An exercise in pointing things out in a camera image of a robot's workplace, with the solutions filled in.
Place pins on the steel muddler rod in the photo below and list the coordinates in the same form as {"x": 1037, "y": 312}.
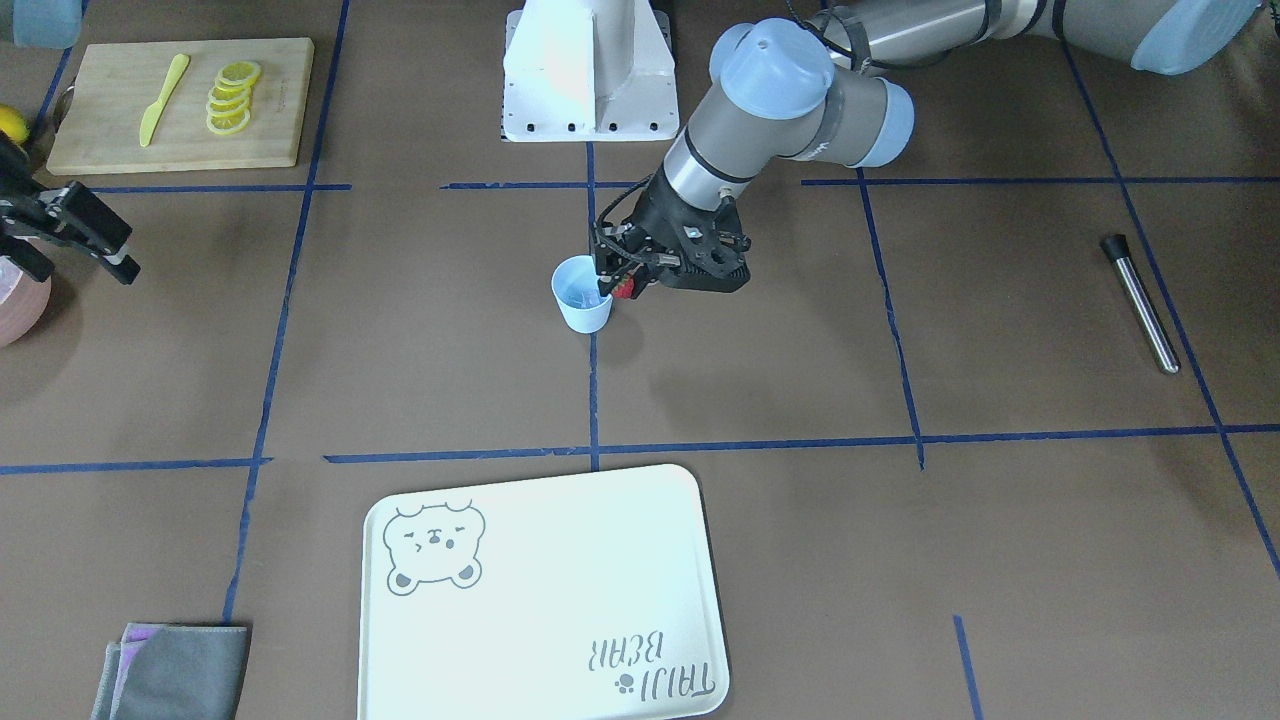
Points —
{"x": 1117, "y": 251}

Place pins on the lemon slices row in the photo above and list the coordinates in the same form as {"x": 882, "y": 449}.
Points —
{"x": 228, "y": 108}

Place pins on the light blue plastic cup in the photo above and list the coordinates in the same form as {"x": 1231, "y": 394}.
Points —
{"x": 575, "y": 287}

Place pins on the red strawberry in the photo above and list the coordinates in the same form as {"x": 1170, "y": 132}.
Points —
{"x": 626, "y": 289}

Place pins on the grey purple folded cloth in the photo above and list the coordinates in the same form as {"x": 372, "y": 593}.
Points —
{"x": 173, "y": 671}

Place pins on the yellow plastic knife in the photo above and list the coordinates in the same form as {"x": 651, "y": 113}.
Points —
{"x": 154, "y": 111}

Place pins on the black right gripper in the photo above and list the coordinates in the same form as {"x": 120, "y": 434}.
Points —
{"x": 62, "y": 215}

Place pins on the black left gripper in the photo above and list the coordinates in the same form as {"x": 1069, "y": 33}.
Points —
{"x": 657, "y": 213}

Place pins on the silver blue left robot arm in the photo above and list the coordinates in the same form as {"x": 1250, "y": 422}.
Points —
{"x": 818, "y": 90}

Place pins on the whole yellow lemon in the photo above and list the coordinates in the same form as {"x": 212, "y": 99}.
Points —
{"x": 14, "y": 125}

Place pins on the wooden cutting board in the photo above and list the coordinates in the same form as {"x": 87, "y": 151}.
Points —
{"x": 100, "y": 134}

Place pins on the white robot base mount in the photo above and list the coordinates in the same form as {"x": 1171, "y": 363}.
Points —
{"x": 588, "y": 71}

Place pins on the pink bowl of ice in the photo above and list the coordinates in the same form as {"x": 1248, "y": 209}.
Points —
{"x": 23, "y": 302}

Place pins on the cream bear serving tray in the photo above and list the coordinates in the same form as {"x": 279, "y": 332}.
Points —
{"x": 586, "y": 596}

